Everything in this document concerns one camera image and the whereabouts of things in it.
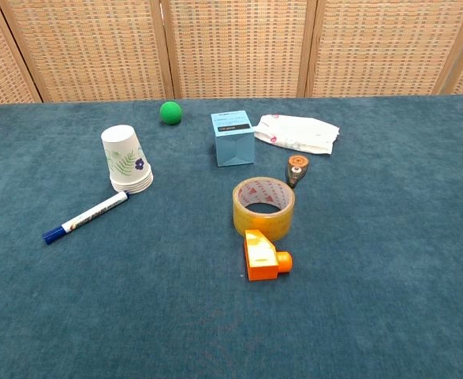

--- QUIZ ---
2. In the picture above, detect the white paper cup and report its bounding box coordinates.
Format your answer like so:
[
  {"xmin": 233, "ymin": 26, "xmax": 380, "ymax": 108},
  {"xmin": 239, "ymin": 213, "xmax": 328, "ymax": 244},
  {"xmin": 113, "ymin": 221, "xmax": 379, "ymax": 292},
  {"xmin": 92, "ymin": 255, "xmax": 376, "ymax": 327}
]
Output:
[{"xmin": 100, "ymin": 124, "xmax": 155, "ymax": 195}]

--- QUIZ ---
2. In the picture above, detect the light blue cardboard box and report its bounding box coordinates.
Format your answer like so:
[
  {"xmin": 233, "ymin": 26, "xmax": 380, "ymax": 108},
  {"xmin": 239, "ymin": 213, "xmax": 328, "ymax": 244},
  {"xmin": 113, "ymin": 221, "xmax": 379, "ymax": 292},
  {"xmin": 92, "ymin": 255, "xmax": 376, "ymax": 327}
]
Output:
[{"xmin": 210, "ymin": 111, "xmax": 256, "ymax": 167}]

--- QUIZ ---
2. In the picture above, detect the clear packing tape roll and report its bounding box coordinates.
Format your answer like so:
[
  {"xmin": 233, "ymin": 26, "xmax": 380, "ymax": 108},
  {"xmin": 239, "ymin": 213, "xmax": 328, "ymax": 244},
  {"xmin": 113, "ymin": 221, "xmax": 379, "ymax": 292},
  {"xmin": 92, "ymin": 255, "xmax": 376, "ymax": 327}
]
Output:
[{"xmin": 232, "ymin": 176, "xmax": 297, "ymax": 242}]

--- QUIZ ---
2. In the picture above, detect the correction tape dispenser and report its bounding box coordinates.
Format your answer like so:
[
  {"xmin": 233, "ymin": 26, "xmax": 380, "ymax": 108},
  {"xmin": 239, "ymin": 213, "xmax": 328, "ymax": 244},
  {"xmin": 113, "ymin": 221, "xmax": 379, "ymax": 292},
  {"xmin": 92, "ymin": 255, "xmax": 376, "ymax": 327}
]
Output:
[{"xmin": 285, "ymin": 154, "xmax": 311, "ymax": 190}]

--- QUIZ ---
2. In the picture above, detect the orange toy building block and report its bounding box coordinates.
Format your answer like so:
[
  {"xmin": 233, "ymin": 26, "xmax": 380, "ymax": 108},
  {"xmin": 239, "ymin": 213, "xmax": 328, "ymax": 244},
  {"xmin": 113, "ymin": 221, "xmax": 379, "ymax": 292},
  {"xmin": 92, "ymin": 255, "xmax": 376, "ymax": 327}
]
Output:
[{"xmin": 243, "ymin": 229, "xmax": 293, "ymax": 282}]

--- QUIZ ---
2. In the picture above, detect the white tissue pack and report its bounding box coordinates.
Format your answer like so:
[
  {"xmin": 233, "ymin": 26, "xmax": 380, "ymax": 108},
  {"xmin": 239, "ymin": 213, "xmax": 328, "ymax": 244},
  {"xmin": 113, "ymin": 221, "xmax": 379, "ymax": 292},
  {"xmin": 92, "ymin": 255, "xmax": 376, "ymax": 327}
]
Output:
[{"xmin": 253, "ymin": 114, "xmax": 341, "ymax": 156}]

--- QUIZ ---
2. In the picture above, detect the green foam ball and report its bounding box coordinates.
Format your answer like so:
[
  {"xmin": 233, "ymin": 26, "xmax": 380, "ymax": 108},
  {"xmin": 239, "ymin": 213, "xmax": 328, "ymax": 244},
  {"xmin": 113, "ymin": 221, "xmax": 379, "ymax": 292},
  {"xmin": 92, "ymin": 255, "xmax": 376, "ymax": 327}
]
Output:
[{"xmin": 159, "ymin": 101, "xmax": 184, "ymax": 126}]

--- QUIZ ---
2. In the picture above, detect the woven rattan folding screen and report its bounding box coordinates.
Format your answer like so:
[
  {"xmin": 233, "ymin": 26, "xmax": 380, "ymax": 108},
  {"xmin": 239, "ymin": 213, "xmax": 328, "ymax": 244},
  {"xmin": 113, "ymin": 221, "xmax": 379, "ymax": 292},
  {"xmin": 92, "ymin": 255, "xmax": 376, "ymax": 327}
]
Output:
[{"xmin": 0, "ymin": 0, "xmax": 463, "ymax": 107}]

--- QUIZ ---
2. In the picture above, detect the blue capped whiteboard marker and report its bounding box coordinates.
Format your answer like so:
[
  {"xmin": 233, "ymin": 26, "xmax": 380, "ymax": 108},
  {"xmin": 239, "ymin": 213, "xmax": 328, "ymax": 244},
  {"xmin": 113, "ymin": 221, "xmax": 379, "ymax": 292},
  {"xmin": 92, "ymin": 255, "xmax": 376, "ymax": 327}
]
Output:
[{"xmin": 41, "ymin": 191, "xmax": 131, "ymax": 246}]

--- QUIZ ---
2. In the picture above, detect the blue carpet table cover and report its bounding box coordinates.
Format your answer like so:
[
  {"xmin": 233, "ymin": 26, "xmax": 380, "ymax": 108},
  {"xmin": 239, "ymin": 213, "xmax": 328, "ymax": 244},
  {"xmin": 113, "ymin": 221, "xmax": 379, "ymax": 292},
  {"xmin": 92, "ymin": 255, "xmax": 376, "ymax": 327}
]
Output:
[{"xmin": 0, "ymin": 93, "xmax": 463, "ymax": 379}]

